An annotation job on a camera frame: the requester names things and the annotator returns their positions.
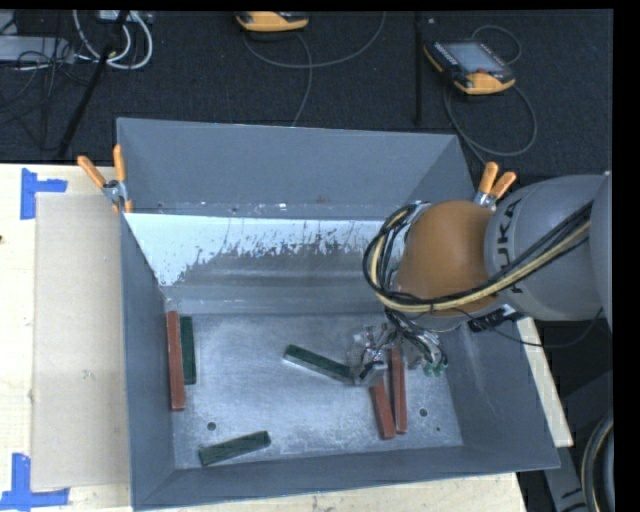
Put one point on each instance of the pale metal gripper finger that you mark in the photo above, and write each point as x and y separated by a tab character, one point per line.
379	374
363	376

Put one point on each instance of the red-brown flat block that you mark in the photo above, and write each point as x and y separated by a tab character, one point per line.
383	412
175	360
399	395

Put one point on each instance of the dark green flat block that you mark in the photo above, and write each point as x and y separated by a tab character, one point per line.
315	361
234	448
188	350

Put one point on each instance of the grey metal bin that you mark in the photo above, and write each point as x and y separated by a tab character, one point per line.
300	165

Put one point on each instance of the pale wood flat board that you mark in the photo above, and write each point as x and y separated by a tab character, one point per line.
80	325

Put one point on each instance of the black cylinder on white bracket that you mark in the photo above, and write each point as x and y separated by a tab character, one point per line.
487	322

